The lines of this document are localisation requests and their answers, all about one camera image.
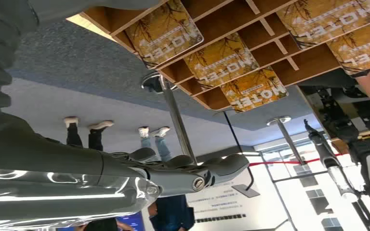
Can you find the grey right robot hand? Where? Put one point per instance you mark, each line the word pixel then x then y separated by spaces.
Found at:
pixel 60 159

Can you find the person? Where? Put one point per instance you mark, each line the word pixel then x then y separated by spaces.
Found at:
pixel 74 135
pixel 163 146

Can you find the blue display screen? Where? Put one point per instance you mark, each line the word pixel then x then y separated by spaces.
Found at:
pixel 132 221

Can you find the dark sign stand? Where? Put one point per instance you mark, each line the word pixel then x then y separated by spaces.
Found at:
pixel 245 190

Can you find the red barrier belt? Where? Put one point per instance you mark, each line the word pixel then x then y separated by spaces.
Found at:
pixel 277 163

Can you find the chrome stanchion post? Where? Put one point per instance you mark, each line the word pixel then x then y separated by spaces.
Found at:
pixel 177 121
pixel 287 137

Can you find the wooden card holder box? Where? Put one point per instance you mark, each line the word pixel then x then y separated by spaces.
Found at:
pixel 264 47

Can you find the white text board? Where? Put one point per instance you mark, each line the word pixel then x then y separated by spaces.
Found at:
pixel 223 204

